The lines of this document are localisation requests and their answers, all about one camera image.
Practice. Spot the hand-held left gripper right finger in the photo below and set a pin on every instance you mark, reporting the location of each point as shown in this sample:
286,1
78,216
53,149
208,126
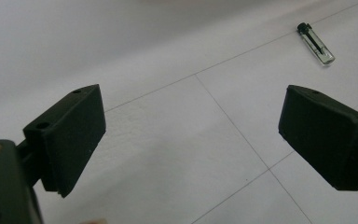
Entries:
326,137

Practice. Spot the clear plastic lighter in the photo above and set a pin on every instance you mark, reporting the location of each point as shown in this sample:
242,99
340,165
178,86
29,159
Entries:
316,43

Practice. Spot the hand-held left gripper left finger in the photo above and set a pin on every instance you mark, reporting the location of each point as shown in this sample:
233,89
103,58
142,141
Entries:
68,137

